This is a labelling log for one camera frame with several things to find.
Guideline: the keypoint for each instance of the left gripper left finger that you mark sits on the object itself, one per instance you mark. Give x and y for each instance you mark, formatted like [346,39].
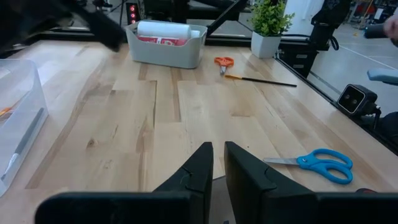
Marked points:
[174,205]

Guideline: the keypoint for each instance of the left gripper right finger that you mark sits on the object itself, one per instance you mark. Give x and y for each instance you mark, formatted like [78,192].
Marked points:
[264,202]

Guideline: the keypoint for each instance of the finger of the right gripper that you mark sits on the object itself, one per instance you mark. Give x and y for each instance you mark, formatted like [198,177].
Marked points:
[107,31]

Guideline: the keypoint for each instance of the white paint bottle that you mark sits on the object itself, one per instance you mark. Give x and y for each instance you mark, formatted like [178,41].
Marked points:
[163,29]

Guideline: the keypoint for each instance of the black paint brush orange end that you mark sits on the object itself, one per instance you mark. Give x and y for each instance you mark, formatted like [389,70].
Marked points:
[264,81]

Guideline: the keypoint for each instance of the black device red lights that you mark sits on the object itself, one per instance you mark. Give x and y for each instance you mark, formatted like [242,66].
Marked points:
[133,14]

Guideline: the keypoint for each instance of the light grey plastic bin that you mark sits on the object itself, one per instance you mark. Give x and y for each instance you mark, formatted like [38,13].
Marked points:
[164,56]

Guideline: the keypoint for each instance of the black desk with strut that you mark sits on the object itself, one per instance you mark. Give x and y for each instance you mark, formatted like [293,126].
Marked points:
[168,9]

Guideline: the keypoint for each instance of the clear plastic bin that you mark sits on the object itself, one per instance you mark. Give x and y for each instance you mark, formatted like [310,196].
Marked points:
[18,93]

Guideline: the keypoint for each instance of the green plant white pot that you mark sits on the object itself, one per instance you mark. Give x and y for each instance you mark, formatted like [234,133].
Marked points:
[269,21]

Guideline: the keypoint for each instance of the light blue chair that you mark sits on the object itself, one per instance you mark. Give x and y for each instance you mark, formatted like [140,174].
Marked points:
[384,76]

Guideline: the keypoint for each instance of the dark cylinder object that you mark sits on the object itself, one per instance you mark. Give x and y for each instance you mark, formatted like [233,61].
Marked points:
[374,31]

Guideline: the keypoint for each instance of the person's hand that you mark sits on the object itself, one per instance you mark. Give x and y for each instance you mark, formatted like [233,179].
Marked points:
[392,29]

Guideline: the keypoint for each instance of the black table-level camera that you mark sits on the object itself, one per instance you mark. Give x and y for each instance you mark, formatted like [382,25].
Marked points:
[354,99]

